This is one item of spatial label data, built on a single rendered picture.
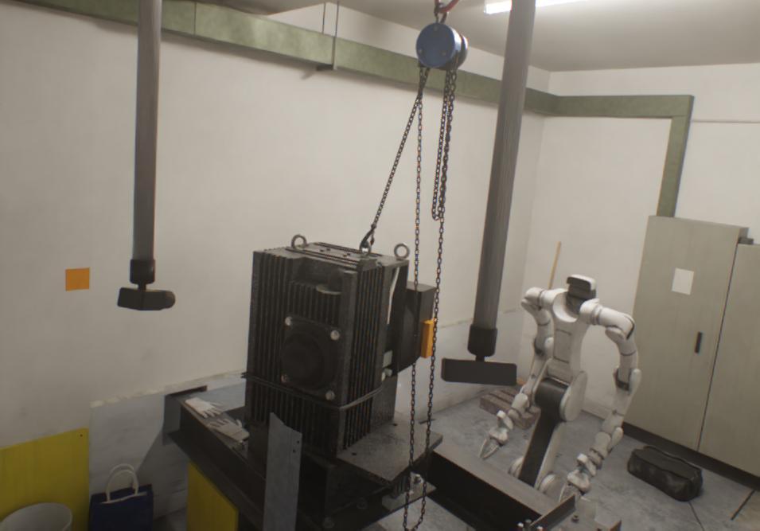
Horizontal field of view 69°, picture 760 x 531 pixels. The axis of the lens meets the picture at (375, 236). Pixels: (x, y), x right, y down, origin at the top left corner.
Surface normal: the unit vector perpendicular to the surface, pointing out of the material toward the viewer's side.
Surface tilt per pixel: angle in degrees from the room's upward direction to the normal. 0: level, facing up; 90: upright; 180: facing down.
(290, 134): 90
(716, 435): 90
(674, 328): 90
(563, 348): 96
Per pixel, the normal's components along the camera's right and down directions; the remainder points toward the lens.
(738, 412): -0.73, 0.04
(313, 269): -0.54, 0.08
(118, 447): 0.67, 0.17
